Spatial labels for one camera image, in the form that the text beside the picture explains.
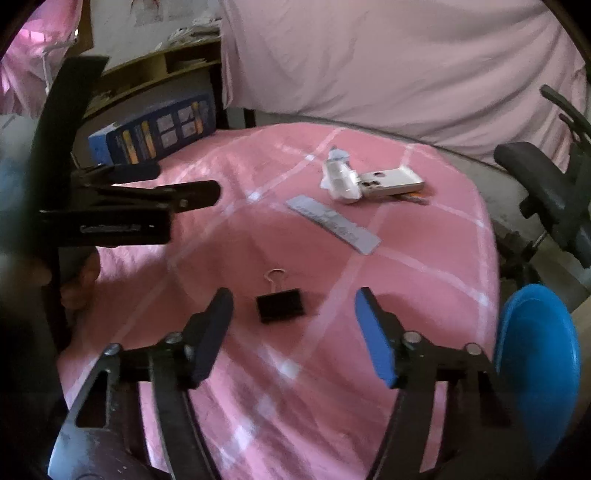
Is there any white plastic wrapper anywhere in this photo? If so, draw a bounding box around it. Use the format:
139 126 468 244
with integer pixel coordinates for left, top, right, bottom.
320 147 363 204

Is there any pink curtain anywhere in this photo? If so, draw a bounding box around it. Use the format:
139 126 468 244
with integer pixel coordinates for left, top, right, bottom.
0 0 86 116

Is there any black binder clip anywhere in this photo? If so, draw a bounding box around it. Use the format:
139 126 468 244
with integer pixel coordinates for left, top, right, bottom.
256 269 305 325

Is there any grey printed strip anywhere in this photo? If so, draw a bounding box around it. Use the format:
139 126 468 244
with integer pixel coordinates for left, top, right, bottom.
285 194 382 256

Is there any pink checkered cloth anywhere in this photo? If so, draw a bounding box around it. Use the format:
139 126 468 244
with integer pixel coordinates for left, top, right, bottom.
55 122 502 480

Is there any person's left hand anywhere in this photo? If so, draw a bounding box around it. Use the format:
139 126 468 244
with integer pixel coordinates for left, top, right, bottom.
60 251 101 311

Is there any pink hanging sheet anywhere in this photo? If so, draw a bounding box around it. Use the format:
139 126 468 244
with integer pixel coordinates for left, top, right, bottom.
219 0 589 171

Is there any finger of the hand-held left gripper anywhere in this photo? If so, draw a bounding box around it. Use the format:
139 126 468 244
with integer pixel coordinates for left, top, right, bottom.
74 161 161 188
88 180 222 214

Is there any black office chair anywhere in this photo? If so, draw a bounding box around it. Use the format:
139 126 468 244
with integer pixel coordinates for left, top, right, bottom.
494 84 591 296

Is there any blue plastic bucket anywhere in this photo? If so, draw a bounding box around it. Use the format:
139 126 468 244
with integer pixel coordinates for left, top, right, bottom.
494 284 581 472

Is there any white phone case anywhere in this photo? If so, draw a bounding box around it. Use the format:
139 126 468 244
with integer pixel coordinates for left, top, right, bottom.
359 167 426 201

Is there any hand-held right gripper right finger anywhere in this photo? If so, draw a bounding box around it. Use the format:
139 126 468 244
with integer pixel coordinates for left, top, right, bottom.
354 286 536 480

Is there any yellow wooden shelf desk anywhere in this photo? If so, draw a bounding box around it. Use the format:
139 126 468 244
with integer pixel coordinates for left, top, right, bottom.
83 34 257 130

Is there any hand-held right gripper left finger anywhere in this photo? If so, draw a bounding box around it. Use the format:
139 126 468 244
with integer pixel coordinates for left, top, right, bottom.
46 287 235 480

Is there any blue printed cardboard box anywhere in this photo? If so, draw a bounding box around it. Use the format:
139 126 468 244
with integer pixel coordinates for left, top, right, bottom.
88 92 218 166

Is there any stack of papers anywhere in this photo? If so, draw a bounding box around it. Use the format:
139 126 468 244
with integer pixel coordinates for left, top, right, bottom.
157 23 222 49

